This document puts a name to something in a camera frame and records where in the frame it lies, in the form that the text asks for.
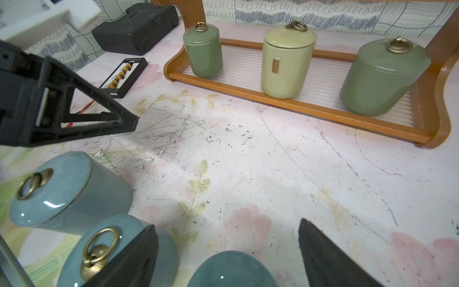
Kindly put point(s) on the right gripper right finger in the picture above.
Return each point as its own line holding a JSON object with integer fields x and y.
{"x": 326, "y": 265}

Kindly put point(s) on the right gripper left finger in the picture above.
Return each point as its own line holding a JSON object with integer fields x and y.
{"x": 133, "y": 266}

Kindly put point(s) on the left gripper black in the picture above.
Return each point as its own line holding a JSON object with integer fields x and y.
{"x": 24, "y": 123}

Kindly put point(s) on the wooden three-tier shelf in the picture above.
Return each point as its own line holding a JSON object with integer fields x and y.
{"x": 420, "y": 117}

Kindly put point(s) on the black connector board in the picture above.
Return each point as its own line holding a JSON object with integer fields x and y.
{"x": 123, "y": 77}

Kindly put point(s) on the black plastic tool case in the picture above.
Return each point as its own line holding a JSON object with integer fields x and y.
{"x": 140, "y": 29}

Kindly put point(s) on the green canister bottom left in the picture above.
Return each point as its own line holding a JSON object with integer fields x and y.
{"x": 203, "y": 47}

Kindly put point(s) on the green canister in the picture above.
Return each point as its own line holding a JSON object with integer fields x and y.
{"x": 382, "y": 73}
{"x": 203, "y": 47}

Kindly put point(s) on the green canister bottom right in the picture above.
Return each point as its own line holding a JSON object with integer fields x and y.
{"x": 382, "y": 73}

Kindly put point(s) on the yellow canister bottom centre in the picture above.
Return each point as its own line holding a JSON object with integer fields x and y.
{"x": 286, "y": 56}

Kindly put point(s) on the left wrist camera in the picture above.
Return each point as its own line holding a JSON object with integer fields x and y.
{"x": 24, "y": 23}

